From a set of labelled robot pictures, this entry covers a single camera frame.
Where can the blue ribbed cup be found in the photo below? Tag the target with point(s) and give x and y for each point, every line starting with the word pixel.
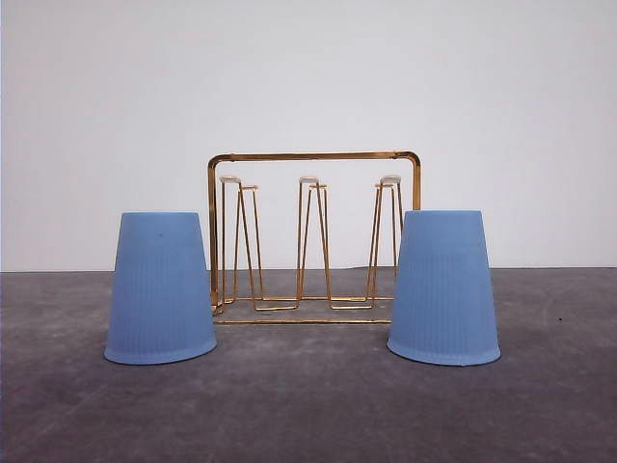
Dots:
pixel 159 308
pixel 442 308

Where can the gold wire cup rack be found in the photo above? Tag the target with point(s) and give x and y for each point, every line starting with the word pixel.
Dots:
pixel 309 237

